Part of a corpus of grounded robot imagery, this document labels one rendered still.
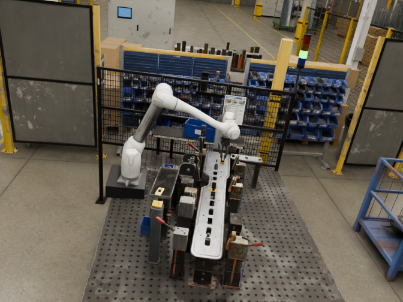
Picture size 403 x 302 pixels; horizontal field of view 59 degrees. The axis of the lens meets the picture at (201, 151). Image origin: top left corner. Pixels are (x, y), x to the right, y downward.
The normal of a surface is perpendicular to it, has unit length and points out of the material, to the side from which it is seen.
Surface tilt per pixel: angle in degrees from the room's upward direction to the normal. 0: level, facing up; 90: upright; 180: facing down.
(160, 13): 90
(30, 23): 90
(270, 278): 0
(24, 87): 89
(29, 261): 0
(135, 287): 0
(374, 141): 90
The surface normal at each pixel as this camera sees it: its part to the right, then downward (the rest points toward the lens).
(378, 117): 0.11, 0.49
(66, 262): 0.11, -0.89
